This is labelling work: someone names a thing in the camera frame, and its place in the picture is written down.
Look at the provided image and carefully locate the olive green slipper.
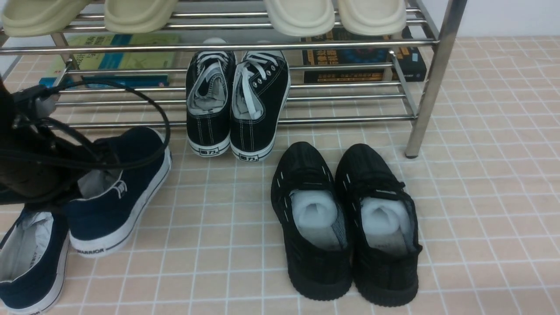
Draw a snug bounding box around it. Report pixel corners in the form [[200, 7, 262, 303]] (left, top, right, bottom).
[[104, 0, 178, 34], [1, 0, 91, 37]]

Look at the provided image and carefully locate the black knit shoe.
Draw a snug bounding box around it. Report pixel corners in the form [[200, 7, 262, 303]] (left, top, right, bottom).
[[270, 141, 352, 301], [335, 143, 422, 307]]

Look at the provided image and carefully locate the olive green slipper left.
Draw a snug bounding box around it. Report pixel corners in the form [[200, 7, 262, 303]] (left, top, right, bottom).
[[1, 0, 91, 37]]

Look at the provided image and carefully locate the silver metal shoe rack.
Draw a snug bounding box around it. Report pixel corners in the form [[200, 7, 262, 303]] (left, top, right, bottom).
[[1, 0, 467, 159]]

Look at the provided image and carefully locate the black canvas sneaker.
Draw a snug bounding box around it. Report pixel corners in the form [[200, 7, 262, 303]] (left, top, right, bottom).
[[230, 50, 291, 163], [185, 51, 237, 158]]

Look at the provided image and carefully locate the black knit shoe right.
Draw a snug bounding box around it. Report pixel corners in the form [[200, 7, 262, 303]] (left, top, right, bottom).
[[335, 143, 422, 307]]

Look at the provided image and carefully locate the olive green slipper right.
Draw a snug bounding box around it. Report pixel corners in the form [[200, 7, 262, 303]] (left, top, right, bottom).
[[104, 0, 178, 34]]

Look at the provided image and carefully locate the black knit shoe left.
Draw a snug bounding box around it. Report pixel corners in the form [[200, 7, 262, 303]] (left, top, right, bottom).
[[270, 141, 352, 301]]

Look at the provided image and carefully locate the black canvas sneaker left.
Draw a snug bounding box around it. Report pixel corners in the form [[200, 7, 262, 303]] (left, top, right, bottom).
[[185, 51, 237, 158]]

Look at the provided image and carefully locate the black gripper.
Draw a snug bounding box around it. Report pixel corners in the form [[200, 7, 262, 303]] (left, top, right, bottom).
[[1, 84, 123, 206]]

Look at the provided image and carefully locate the black and orange book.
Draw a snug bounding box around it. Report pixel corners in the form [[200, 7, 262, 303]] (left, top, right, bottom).
[[301, 28, 427, 84]]

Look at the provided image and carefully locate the navy canvas shoe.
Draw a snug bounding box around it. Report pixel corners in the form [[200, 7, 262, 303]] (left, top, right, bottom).
[[62, 145, 172, 259], [0, 209, 70, 315]]

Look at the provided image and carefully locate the cream slipper right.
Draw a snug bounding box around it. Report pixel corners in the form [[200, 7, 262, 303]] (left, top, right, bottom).
[[338, 0, 407, 36]]

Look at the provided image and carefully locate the black cable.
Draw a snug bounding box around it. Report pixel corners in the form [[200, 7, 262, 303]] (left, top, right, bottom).
[[0, 79, 171, 171]]

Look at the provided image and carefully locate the cream slipper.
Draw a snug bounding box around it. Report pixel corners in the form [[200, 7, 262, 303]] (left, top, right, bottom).
[[338, 0, 407, 36], [264, 0, 335, 37]]

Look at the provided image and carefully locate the black canvas sneaker right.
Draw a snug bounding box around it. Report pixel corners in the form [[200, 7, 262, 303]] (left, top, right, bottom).
[[230, 50, 291, 163]]

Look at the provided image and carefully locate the cream slipper left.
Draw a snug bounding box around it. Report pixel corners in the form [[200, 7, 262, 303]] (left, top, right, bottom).
[[264, 0, 335, 37]]

